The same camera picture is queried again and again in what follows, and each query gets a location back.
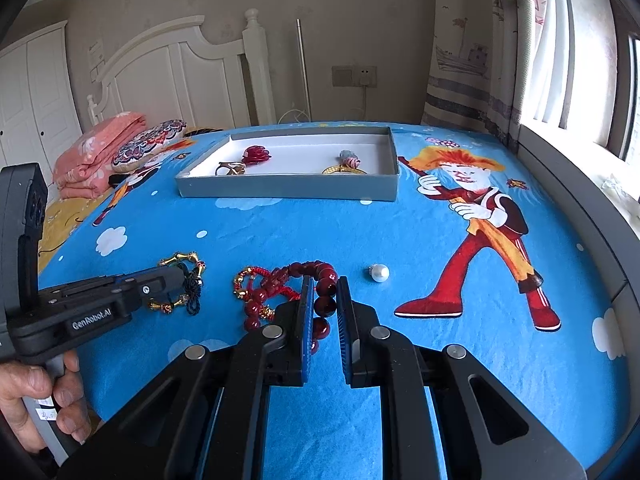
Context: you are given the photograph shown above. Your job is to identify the white wooden headboard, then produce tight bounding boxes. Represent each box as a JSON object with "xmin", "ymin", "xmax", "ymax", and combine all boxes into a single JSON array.
[{"xmin": 86, "ymin": 8, "xmax": 278, "ymax": 136}]

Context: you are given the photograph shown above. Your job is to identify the pink folded quilt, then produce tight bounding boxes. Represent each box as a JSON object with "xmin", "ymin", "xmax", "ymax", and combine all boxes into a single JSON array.
[{"xmin": 52, "ymin": 111, "xmax": 148, "ymax": 201}]

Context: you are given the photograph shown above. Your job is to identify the red cord bracelet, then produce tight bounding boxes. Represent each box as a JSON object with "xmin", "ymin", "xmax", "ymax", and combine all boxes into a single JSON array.
[{"xmin": 231, "ymin": 266, "xmax": 301, "ymax": 321}]

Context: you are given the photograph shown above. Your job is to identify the yellow bed sheet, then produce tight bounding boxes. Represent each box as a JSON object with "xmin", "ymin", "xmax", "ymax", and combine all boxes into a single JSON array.
[{"xmin": 37, "ymin": 187, "xmax": 118, "ymax": 273}]

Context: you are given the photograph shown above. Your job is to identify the red bead bracelet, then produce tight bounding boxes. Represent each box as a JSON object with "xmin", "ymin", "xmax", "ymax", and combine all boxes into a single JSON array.
[{"xmin": 242, "ymin": 260, "xmax": 340, "ymax": 356}]

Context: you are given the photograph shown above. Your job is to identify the white sheer curtain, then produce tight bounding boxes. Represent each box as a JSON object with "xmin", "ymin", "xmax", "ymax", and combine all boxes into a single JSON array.
[{"xmin": 515, "ymin": 0, "xmax": 616, "ymax": 151}]

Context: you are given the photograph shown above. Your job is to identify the white cable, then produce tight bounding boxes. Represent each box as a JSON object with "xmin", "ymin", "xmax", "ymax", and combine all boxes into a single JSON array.
[{"xmin": 277, "ymin": 85, "xmax": 368, "ymax": 123}]

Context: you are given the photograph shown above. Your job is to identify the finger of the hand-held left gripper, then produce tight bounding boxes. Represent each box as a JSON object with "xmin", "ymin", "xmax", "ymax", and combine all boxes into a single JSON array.
[
  {"xmin": 116, "ymin": 266, "xmax": 173, "ymax": 285},
  {"xmin": 127, "ymin": 270, "xmax": 186, "ymax": 313}
]

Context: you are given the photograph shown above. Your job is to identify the person's left hand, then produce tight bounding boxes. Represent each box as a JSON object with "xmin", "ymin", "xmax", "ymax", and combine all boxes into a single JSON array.
[{"xmin": 0, "ymin": 350, "xmax": 93, "ymax": 456}]

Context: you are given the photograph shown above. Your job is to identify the white cloth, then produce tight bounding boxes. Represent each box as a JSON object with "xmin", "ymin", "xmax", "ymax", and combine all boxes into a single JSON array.
[{"xmin": 597, "ymin": 172, "xmax": 640, "ymax": 221}]

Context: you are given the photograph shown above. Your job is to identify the blue cartoon printed blanket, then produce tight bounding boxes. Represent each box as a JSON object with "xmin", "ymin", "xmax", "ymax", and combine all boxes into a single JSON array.
[{"xmin": 37, "ymin": 121, "xmax": 628, "ymax": 480}]

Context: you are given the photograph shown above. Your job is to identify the metal rod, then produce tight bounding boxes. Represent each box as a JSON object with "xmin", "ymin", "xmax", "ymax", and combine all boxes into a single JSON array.
[{"xmin": 295, "ymin": 18, "xmax": 313, "ymax": 123}]

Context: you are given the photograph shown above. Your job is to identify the grey window ledge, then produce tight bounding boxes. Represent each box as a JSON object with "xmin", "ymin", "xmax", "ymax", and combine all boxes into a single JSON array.
[{"xmin": 517, "ymin": 125, "xmax": 640, "ymax": 461}]

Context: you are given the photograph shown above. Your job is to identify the gold link bracelet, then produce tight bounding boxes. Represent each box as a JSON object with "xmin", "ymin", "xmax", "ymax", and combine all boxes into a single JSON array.
[{"xmin": 148, "ymin": 251, "xmax": 207, "ymax": 317}]

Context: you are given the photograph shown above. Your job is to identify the patterned pillow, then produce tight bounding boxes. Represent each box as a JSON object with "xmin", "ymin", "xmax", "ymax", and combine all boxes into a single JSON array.
[{"xmin": 111, "ymin": 119, "xmax": 188, "ymax": 168}]

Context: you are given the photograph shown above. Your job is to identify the white wardrobe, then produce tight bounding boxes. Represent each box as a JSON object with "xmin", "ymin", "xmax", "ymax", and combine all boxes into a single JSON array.
[{"xmin": 0, "ymin": 20, "xmax": 83, "ymax": 171}]

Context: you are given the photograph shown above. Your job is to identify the grey cardboard box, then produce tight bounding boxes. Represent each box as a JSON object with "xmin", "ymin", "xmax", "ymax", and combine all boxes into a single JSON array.
[{"xmin": 174, "ymin": 126, "xmax": 401, "ymax": 202}]

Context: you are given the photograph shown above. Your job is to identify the printed curtain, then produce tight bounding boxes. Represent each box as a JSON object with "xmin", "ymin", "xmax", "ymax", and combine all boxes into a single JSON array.
[{"xmin": 422, "ymin": 0, "xmax": 523, "ymax": 148}]

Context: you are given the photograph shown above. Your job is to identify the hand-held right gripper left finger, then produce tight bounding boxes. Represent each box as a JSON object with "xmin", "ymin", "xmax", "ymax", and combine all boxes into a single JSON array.
[{"xmin": 57, "ymin": 275, "xmax": 317, "ymax": 480}]

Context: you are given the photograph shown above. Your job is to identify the red rose brooch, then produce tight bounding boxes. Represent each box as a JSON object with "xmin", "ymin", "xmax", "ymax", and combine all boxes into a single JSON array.
[{"xmin": 242, "ymin": 145, "xmax": 273, "ymax": 165}]

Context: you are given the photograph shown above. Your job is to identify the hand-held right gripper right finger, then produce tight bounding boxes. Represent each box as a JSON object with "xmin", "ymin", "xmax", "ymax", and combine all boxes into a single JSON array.
[{"xmin": 336, "ymin": 276, "xmax": 587, "ymax": 480}]

